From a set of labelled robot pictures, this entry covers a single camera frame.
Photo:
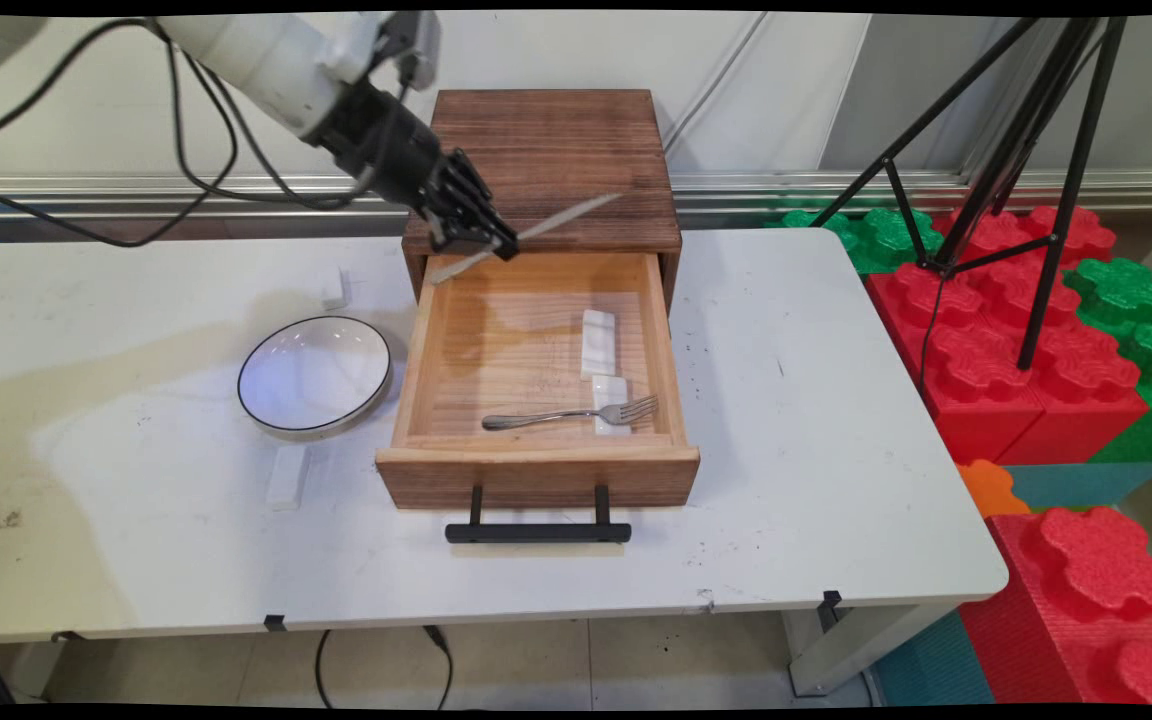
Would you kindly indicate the white ribbed camera mount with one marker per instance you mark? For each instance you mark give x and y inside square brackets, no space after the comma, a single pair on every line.
[356,50]

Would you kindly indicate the silver fork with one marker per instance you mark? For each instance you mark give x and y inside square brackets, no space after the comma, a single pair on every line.
[566,414]

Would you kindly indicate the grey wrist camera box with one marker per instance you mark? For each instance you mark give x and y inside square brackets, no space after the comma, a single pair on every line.
[416,45]

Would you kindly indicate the large red foam block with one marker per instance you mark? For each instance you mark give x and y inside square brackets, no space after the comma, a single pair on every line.
[1006,340]

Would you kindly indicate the teal foam block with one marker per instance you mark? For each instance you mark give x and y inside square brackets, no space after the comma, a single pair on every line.
[1086,485]
[936,665]

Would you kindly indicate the black table edge clip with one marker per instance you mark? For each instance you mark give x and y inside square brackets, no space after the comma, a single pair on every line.
[275,623]
[66,635]
[829,605]

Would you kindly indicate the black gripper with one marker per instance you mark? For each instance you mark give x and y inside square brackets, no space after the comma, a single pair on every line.
[381,145]

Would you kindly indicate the green foam block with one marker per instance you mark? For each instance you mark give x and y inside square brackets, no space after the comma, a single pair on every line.
[881,240]
[1151,340]

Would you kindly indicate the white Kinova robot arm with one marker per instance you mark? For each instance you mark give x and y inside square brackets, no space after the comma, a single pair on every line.
[256,55]

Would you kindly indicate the black tripod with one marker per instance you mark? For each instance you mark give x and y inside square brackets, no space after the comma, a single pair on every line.
[1026,130]

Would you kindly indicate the aluminium wall rail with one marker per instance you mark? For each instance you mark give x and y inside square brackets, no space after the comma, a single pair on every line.
[836,188]

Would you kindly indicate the white ceramic cutlery rest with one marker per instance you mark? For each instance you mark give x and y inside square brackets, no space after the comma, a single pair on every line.
[612,388]
[286,478]
[598,342]
[336,290]

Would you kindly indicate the white wall conduit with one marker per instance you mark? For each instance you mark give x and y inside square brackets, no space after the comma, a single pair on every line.
[711,85]

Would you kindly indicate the dark wooden drawer cabinet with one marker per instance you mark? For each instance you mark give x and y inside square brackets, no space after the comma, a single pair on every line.
[566,165]

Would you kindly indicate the white plate with black rim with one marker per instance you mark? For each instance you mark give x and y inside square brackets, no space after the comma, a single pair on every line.
[314,373]

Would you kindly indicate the white table leg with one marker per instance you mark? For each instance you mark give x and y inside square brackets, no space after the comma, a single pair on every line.
[866,645]

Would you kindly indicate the orange foam piece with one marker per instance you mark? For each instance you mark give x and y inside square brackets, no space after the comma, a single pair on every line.
[991,490]

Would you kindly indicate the silver table knife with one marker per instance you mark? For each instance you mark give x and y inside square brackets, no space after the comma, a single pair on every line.
[566,218]

